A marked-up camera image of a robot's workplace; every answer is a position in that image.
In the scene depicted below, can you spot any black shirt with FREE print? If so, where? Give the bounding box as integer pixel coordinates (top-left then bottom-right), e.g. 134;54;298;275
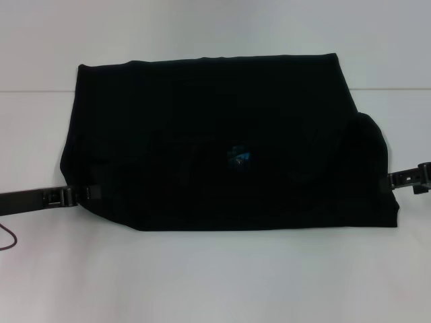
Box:
59;52;401;233

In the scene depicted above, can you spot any dark left arm cable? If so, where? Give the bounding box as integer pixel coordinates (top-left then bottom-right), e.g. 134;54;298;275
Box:
0;223;19;252

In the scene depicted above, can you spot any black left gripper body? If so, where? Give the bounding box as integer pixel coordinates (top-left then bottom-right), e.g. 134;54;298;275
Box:
0;187;48;217

